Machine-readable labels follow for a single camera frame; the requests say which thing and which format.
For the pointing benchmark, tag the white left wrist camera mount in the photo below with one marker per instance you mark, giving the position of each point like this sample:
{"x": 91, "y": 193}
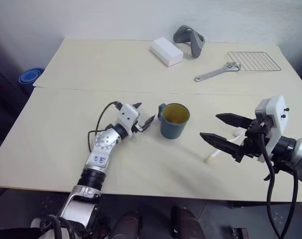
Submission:
{"x": 127, "y": 115}

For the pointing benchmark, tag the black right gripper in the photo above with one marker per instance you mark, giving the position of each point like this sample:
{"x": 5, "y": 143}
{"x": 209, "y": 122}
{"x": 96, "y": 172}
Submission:
{"x": 254, "y": 142}

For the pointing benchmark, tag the dark blue mug yellow inside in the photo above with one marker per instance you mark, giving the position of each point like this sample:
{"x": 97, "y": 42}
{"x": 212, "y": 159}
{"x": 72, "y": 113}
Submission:
{"x": 172, "y": 128}

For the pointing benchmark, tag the grey handheld controller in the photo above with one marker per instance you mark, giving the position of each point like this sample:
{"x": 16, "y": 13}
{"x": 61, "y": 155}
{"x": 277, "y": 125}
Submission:
{"x": 196, "y": 44}

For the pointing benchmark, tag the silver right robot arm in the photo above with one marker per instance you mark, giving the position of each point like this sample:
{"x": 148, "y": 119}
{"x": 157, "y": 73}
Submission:
{"x": 299, "y": 154}

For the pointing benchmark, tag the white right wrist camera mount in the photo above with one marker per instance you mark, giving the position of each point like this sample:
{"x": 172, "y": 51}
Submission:
{"x": 278, "y": 117}

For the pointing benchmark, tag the white toothbrush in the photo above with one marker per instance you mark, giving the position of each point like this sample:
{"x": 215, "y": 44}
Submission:
{"x": 214, "y": 155}

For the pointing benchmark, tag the dark rounded shape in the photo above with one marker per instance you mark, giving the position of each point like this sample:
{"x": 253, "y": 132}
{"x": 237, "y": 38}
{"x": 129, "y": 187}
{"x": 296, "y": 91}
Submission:
{"x": 126, "y": 226}

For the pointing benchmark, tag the white rectangular box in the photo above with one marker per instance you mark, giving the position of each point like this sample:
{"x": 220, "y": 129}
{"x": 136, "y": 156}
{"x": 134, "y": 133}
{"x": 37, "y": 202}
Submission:
{"x": 167, "y": 51}

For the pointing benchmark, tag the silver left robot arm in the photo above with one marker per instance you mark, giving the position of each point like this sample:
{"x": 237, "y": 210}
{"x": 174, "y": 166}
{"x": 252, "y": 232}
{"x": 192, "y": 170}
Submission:
{"x": 101, "y": 144}

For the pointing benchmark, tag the silver adjustable wrench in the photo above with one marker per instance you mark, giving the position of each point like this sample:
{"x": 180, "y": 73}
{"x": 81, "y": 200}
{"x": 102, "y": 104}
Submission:
{"x": 213, "y": 73}

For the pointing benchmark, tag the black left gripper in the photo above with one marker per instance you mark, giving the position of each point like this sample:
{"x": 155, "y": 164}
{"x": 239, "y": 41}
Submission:
{"x": 137, "y": 127}

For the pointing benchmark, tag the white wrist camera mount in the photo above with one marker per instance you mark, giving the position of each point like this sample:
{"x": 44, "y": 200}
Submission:
{"x": 278, "y": 117}
{"x": 127, "y": 115}

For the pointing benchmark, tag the dark brown block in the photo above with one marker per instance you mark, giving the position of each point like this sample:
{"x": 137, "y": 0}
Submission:
{"x": 239, "y": 233}

